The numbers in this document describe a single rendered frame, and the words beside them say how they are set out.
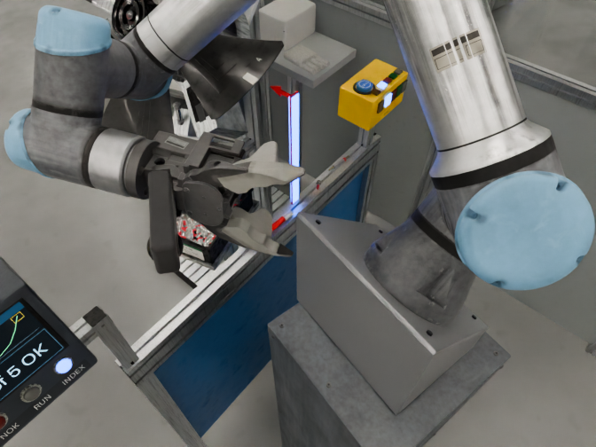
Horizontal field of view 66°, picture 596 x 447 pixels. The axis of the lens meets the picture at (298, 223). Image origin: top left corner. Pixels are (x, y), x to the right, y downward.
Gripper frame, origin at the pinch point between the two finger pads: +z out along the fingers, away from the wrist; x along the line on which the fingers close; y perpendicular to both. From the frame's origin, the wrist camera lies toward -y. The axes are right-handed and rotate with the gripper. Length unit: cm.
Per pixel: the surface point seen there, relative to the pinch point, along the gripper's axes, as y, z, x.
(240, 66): 49, -23, 16
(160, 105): 50, -45, 33
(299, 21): 115, -25, 39
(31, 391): -19.8, -29.9, 25.1
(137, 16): 56, -50, 15
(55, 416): -5, -77, 142
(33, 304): -11.9, -30.7, 15.0
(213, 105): 40, -26, 20
